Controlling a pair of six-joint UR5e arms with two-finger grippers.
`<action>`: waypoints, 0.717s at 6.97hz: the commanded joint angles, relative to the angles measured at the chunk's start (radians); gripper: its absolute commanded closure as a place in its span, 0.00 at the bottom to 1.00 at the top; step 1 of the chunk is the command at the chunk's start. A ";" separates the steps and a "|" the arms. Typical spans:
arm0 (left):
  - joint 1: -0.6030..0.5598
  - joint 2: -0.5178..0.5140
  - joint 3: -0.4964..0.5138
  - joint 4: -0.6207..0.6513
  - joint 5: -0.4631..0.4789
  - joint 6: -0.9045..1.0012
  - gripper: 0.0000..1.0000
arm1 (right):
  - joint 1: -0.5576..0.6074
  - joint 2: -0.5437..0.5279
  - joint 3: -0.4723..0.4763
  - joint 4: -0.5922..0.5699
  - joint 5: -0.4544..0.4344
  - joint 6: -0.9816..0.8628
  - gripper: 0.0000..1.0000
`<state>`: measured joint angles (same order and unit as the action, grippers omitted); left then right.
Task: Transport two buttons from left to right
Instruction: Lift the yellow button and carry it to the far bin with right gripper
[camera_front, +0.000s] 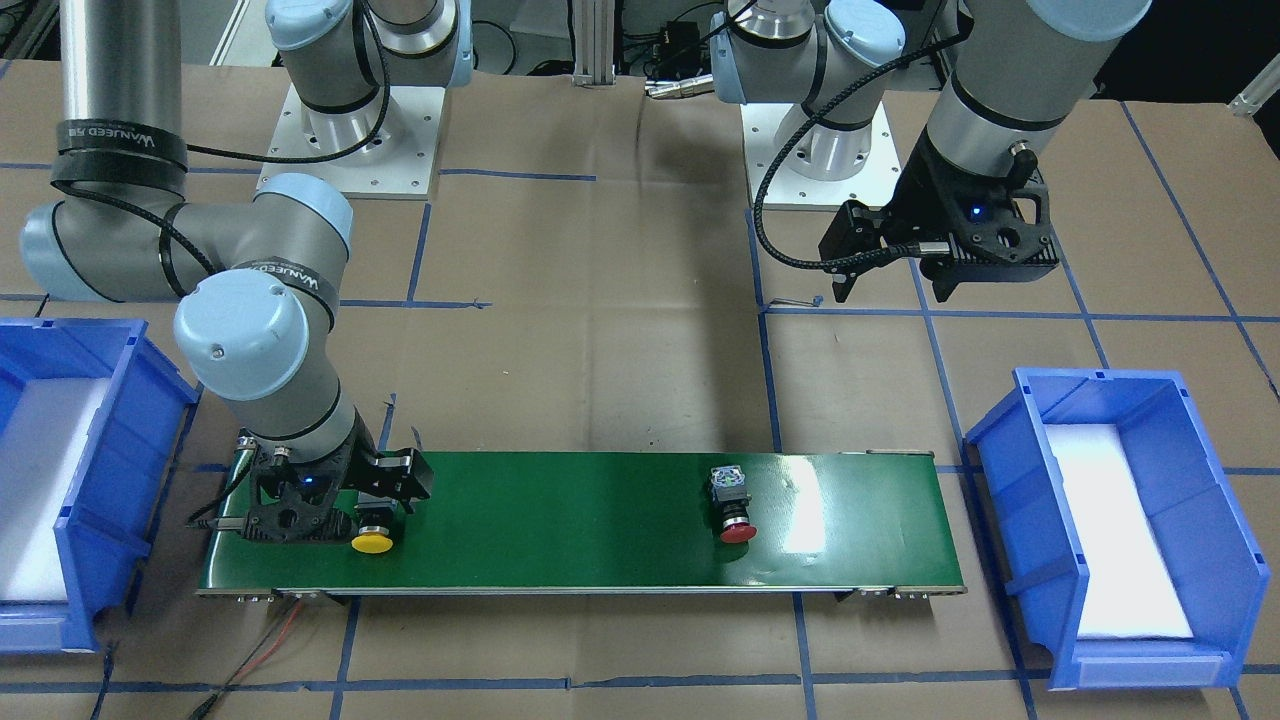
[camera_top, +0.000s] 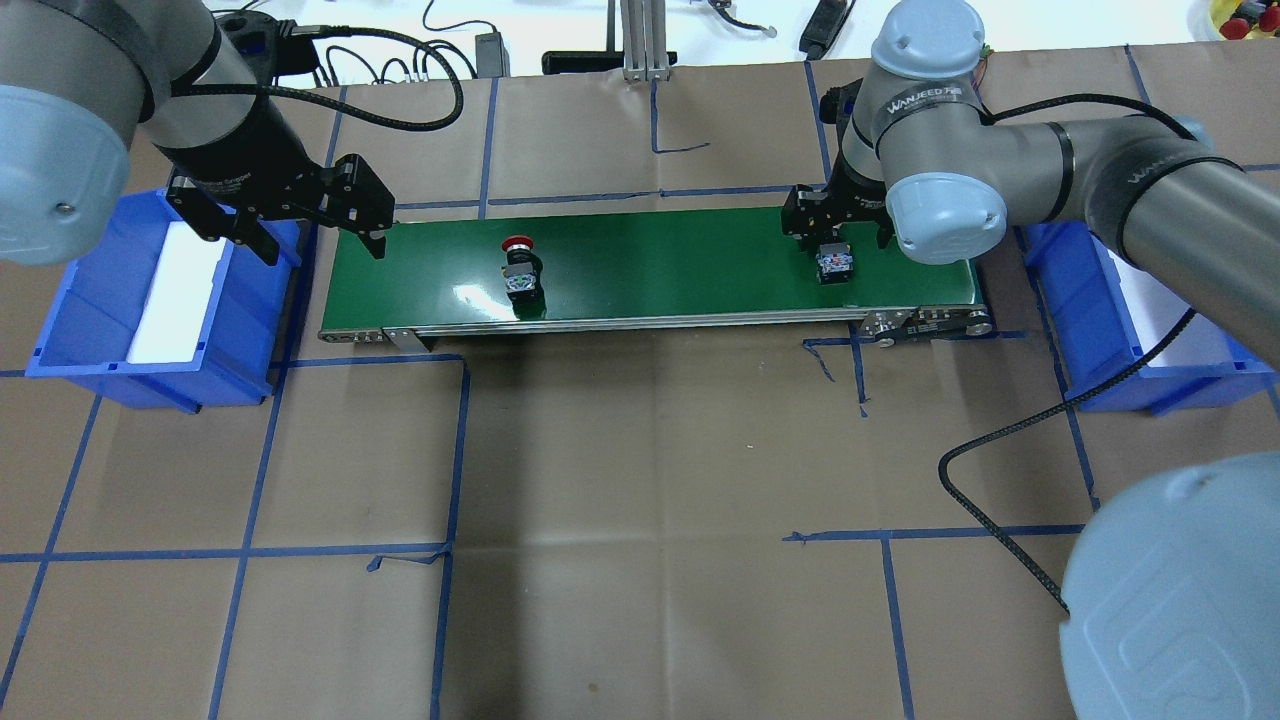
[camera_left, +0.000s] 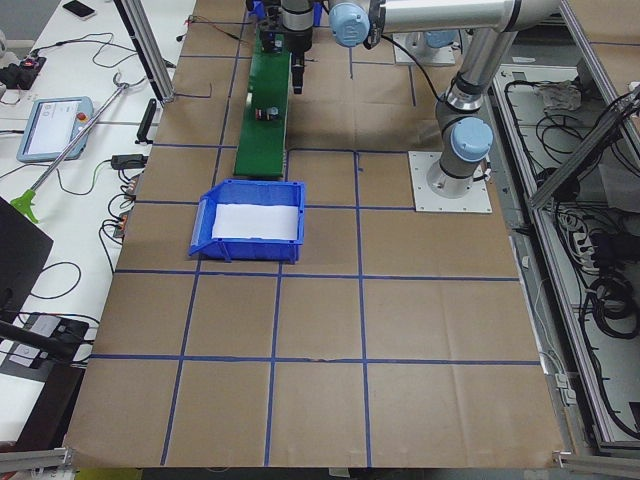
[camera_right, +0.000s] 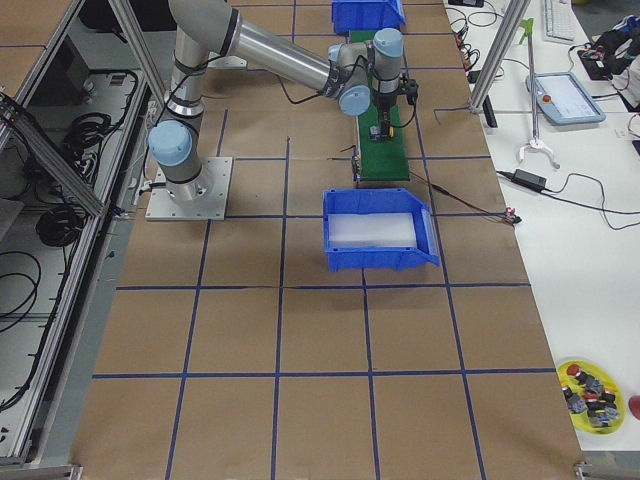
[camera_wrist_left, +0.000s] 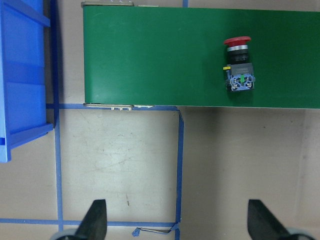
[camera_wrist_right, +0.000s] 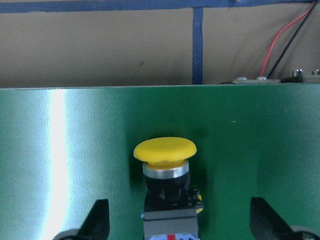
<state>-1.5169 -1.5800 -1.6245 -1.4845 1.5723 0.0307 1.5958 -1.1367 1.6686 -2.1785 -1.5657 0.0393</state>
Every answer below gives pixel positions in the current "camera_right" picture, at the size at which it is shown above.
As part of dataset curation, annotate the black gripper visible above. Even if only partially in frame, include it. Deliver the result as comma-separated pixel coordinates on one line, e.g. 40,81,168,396
374,90,398,141

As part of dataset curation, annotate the yellow push button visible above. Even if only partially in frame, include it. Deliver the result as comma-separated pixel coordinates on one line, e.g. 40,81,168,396
369,125,394,142

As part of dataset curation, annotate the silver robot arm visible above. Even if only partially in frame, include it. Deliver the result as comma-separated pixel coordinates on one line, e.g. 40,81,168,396
148,1,416,219

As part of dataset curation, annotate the spare buttons pile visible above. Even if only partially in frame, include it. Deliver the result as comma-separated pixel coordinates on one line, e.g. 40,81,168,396
560,365,621,430

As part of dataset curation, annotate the green conveyor belt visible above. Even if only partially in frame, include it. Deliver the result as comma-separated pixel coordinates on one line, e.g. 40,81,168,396
349,28,416,182

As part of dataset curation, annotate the blue bin right side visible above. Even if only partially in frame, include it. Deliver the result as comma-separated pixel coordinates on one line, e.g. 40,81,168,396
323,188,440,272

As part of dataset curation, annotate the blue bin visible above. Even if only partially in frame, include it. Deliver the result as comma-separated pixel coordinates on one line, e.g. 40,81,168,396
323,188,440,272
331,0,406,34

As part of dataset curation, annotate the blue bin left side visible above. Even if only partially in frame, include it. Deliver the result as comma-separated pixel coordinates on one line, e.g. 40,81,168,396
331,0,406,34

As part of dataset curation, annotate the white foam pad right bin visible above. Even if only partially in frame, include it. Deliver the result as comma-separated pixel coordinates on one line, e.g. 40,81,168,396
328,213,417,248

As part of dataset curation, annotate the black power adapter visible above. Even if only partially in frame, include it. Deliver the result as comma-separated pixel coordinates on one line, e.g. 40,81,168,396
512,169,546,192

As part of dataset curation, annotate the reacher grabber tool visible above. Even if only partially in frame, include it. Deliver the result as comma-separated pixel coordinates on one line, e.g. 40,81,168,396
518,18,560,170

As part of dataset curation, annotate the teach pendant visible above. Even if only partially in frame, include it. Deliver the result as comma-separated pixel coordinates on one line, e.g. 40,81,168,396
535,72,606,126

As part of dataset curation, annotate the white keyboard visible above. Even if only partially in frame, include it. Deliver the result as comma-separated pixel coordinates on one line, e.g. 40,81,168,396
542,0,576,44

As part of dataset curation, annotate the yellow plate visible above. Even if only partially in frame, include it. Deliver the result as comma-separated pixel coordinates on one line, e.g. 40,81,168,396
556,358,626,436

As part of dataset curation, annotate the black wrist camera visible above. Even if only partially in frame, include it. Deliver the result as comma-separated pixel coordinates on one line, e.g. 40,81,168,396
403,78,419,106

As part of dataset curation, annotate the red black wire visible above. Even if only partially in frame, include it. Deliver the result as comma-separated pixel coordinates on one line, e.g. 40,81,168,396
409,171,521,224

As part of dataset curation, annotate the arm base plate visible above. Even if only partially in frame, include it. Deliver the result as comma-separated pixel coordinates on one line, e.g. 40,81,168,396
207,52,248,70
146,157,233,221

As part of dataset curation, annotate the aluminium frame post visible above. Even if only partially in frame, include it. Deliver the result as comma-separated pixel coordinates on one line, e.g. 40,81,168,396
469,0,530,113

